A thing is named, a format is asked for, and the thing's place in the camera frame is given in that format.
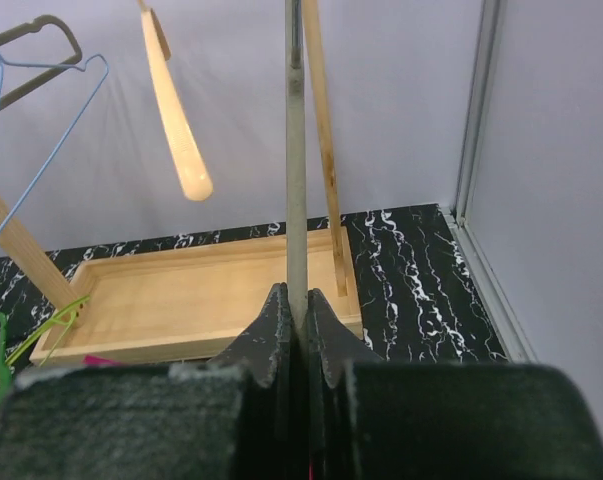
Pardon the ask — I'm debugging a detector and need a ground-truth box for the cream wooden hanger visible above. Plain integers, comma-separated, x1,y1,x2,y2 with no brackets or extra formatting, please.
137,1,213,202

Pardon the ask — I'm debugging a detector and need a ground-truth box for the lime green hanger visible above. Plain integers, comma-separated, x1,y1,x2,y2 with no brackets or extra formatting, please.
6,295,90,369

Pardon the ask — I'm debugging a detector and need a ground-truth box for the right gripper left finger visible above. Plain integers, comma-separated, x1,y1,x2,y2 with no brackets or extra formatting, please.
0,284,301,479

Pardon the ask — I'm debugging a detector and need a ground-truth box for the magenta dress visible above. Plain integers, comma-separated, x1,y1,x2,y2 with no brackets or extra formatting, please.
82,355,122,367

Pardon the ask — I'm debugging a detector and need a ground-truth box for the grey metal hanger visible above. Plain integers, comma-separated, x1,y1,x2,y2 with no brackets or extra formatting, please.
285,0,308,334

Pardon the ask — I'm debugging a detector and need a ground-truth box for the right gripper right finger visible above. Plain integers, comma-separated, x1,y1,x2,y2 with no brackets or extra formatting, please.
307,290,603,479

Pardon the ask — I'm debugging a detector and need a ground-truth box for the wooden clothes rack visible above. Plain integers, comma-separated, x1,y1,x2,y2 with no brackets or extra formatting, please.
0,1,362,365

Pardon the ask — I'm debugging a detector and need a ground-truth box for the light blue hanger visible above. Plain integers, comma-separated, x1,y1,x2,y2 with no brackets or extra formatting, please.
0,34,127,250

